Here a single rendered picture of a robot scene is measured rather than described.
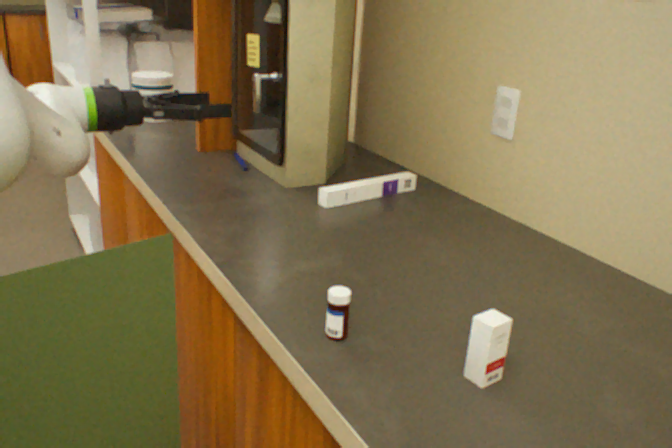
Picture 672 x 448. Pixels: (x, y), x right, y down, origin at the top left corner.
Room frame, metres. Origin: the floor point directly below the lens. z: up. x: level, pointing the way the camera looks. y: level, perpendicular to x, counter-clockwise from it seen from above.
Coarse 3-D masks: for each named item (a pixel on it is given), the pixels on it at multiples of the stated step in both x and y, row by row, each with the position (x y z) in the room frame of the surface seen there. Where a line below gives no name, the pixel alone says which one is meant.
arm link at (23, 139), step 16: (0, 64) 0.64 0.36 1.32; (0, 80) 0.61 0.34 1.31; (0, 96) 0.59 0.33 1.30; (16, 96) 0.62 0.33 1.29; (0, 112) 0.57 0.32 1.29; (16, 112) 0.59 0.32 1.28; (0, 128) 0.56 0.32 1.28; (16, 128) 0.58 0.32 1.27; (0, 144) 0.56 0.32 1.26; (16, 144) 0.58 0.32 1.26; (32, 144) 0.61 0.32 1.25; (0, 160) 0.56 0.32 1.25; (16, 160) 0.58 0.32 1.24; (0, 176) 0.56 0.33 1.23; (16, 176) 0.59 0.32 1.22
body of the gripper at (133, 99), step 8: (128, 96) 1.26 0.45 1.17; (136, 96) 1.27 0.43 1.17; (128, 104) 1.25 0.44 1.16; (136, 104) 1.26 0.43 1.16; (144, 104) 1.28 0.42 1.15; (152, 104) 1.28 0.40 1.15; (160, 104) 1.29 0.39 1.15; (128, 112) 1.25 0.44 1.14; (136, 112) 1.25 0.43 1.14; (144, 112) 1.26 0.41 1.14; (128, 120) 1.25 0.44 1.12; (136, 120) 1.26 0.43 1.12
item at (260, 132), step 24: (240, 0) 1.64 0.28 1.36; (264, 0) 1.51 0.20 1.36; (240, 24) 1.64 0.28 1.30; (264, 24) 1.51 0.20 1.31; (240, 48) 1.63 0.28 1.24; (264, 48) 1.50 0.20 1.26; (240, 72) 1.63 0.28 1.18; (264, 72) 1.50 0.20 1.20; (240, 96) 1.63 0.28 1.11; (264, 96) 1.50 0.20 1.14; (240, 120) 1.63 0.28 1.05; (264, 120) 1.50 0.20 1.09; (264, 144) 1.50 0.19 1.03
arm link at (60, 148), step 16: (32, 96) 1.04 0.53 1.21; (32, 112) 1.02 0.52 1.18; (48, 112) 1.05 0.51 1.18; (64, 112) 1.13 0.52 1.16; (32, 128) 1.01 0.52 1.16; (48, 128) 1.04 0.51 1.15; (64, 128) 1.06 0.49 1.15; (80, 128) 1.11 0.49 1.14; (48, 144) 1.03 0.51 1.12; (64, 144) 1.05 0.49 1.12; (80, 144) 1.08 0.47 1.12; (32, 160) 1.04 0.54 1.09; (48, 160) 1.04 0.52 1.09; (64, 160) 1.05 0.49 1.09; (80, 160) 1.07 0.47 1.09; (64, 176) 1.07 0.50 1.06
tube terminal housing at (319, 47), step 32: (320, 0) 1.45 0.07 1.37; (352, 0) 1.63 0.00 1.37; (288, 32) 1.42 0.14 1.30; (320, 32) 1.45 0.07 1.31; (352, 32) 1.65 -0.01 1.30; (288, 64) 1.42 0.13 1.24; (320, 64) 1.46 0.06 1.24; (288, 96) 1.42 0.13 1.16; (320, 96) 1.46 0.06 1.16; (288, 128) 1.42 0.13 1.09; (320, 128) 1.46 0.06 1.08; (256, 160) 1.57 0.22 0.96; (288, 160) 1.42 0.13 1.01; (320, 160) 1.46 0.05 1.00
